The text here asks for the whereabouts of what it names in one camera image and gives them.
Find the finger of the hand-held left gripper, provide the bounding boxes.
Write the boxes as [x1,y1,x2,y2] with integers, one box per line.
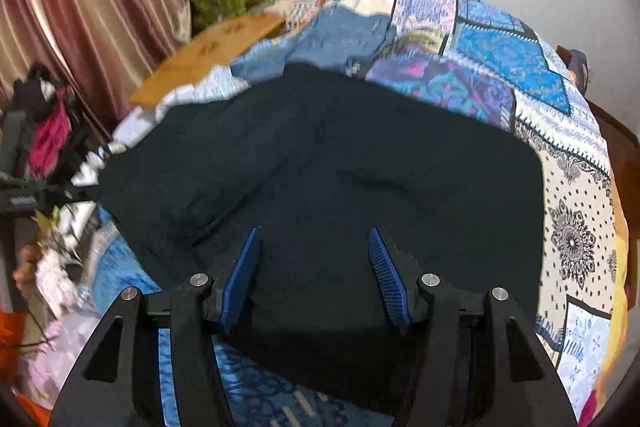
[47,184,103,206]

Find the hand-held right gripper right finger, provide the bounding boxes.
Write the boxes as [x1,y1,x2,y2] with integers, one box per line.
[367,228,581,427]

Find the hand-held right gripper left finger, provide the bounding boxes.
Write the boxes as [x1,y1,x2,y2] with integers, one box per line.
[50,227,264,427]

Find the black pants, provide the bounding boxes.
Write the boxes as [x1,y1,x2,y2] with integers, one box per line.
[97,62,546,413]

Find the person's left hand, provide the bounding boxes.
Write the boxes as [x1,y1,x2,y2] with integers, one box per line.
[14,246,40,289]

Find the dark and pink clothes pile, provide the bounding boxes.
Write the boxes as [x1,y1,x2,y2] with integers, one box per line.
[12,64,96,180]

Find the pale pink white cloth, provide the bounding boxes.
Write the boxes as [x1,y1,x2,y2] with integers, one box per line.
[27,202,108,408]

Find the wooden lap table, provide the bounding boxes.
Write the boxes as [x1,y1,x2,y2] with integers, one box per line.
[130,14,288,108]

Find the blue denim jeans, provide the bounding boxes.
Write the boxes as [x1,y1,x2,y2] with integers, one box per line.
[285,9,401,75]

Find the patchwork printed bedsheet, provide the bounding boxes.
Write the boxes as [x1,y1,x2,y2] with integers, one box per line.
[70,0,618,427]

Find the striped beige cloth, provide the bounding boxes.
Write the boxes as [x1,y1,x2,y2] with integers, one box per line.
[277,0,331,28]

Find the dark grey cloth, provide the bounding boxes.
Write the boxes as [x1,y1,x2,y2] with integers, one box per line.
[557,47,591,92]

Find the wooden bed frame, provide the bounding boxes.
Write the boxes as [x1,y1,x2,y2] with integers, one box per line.
[585,99,640,258]

